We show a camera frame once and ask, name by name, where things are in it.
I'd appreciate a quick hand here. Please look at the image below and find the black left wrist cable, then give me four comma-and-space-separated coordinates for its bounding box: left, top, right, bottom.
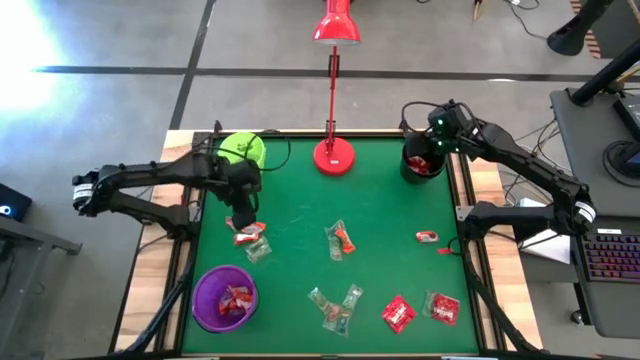
199, 130, 292, 174

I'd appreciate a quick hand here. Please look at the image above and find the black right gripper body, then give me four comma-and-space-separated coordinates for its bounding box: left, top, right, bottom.
427, 102, 476, 154

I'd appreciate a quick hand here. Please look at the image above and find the clear orange gummy packet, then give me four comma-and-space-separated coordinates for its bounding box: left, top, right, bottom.
323, 302, 346, 324

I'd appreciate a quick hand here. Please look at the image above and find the black plastic bucket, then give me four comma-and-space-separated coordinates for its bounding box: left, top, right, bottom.
399, 133, 447, 185

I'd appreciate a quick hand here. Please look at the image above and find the black stand base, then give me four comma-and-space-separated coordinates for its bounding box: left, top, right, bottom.
546, 0, 617, 57

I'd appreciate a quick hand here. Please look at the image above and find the clear packet yellow red print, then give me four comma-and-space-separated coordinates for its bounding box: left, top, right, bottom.
307, 287, 331, 314

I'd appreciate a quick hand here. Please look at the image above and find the black backlit keyboard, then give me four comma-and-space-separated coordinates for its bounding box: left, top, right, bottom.
572, 227, 640, 284

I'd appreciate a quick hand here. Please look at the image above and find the clear striped candy packet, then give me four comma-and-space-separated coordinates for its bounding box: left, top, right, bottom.
342, 283, 365, 311

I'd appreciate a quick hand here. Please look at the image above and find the black metal strut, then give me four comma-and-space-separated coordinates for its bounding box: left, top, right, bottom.
462, 249, 539, 354
124, 259, 194, 354

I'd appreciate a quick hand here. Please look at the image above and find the green table mat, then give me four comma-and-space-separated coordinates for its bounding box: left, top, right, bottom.
182, 137, 480, 355

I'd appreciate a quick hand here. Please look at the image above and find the purple plastic bucket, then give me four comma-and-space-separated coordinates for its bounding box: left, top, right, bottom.
191, 264, 260, 335

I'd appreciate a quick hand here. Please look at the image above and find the white paper sheet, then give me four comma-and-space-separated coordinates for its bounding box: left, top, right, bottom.
517, 197, 571, 265

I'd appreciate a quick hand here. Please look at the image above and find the orange candy packet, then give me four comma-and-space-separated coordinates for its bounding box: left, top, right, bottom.
334, 228, 357, 255

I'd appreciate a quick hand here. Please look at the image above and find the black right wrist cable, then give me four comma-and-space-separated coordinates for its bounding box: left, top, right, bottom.
399, 101, 451, 134

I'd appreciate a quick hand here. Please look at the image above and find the red desk lamp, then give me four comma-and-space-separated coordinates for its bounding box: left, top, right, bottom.
312, 0, 362, 177

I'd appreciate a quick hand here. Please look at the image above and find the black floor cable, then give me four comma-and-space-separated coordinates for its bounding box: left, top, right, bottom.
499, 119, 557, 151

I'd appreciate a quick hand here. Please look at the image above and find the round black pad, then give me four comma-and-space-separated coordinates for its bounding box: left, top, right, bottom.
602, 139, 640, 189

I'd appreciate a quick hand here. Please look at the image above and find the clear green gummy packet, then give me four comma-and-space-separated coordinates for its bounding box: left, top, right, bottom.
244, 235, 273, 264

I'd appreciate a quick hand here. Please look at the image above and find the black box device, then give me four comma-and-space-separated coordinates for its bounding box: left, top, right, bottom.
0, 182, 34, 224

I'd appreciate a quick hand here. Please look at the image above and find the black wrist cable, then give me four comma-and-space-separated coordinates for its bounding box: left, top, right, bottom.
199, 130, 292, 174
399, 101, 451, 134

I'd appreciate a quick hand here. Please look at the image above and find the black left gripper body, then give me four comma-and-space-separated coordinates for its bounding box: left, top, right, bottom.
212, 157, 263, 204

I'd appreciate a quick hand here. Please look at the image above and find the lime green plastic bucket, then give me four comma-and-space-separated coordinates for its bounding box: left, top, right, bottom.
218, 131, 267, 171

